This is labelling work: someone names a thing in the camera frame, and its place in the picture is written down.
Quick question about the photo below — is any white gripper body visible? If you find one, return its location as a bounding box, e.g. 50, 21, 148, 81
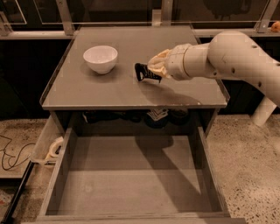
164, 44, 214, 81

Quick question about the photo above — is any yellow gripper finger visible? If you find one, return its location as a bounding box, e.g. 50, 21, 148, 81
148, 49, 170, 68
148, 66, 171, 78

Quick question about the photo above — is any black rxbar chocolate bar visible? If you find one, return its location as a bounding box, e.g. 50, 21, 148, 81
135, 63, 162, 81

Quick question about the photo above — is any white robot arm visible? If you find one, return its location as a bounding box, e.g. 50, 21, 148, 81
148, 31, 280, 106

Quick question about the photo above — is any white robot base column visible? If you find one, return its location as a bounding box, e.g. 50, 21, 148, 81
251, 97, 277, 126

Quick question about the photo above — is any grey counter cabinet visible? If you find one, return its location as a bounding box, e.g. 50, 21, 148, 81
39, 25, 230, 138

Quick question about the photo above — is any grey open top drawer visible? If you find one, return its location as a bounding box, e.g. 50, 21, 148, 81
38, 125, 230, 224

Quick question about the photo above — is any patterned packet inside cabinet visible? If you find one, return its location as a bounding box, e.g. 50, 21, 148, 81
147, 108, 168, 122

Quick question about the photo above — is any dark round container inside cabinet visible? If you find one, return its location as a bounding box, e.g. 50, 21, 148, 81
169, 110, 190, 125

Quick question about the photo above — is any white ceramic bowl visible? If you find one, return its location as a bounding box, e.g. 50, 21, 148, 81
83, 45, 118, 74

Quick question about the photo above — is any orange round object on ledge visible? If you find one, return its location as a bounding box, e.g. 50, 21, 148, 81
271, 21, 280, 32

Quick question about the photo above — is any white tape roll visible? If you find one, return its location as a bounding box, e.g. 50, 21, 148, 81
46, 136, 63, 158

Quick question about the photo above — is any clear plastic side bin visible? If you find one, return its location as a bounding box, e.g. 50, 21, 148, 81
31, 116, 63, 165

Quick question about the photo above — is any metal railing frame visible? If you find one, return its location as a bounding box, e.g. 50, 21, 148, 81
0, 0, 280, 39

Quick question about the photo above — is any black floor cable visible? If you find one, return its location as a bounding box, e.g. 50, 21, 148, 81
0, 134, 37, 172

